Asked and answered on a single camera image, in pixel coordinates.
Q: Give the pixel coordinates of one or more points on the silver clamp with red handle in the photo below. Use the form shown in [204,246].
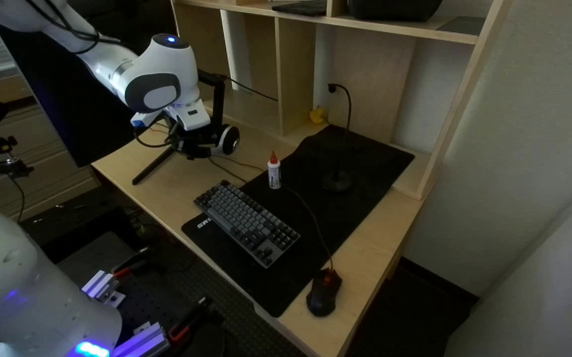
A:
[101,286]

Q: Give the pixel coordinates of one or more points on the black box on shelf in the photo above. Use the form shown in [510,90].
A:
[405,10]

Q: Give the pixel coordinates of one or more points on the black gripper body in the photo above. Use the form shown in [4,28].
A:
[196,143]

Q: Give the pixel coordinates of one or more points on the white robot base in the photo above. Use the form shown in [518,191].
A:
[41,312]

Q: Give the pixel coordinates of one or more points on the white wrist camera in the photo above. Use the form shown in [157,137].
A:
[145,119]

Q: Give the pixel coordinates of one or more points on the white glue bottle red cap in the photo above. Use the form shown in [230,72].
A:
[272,171]

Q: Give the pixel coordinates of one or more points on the black gooseneck desktop microphone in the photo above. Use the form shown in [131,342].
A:
[337,179]

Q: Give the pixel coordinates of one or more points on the black and red mouse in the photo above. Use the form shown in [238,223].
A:
[321,294]

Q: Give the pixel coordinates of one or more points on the black and silver headphones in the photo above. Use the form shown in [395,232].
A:
[218,141]

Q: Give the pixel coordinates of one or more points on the black monitor with stand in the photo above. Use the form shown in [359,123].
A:
[87,117]

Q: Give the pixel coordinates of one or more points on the small yellow object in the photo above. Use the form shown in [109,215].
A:
[317,115]

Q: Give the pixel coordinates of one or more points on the grey mechanical keyboard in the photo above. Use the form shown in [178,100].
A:
[246,223]

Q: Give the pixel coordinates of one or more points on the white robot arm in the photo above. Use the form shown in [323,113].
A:
[159,80]

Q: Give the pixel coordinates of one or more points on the flat black item on shelf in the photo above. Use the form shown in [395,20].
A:
[302,8]

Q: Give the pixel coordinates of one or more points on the light wooden shelf unit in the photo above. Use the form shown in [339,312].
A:
[290,54]

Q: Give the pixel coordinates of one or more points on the black desk mat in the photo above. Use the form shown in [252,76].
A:
[323,219]

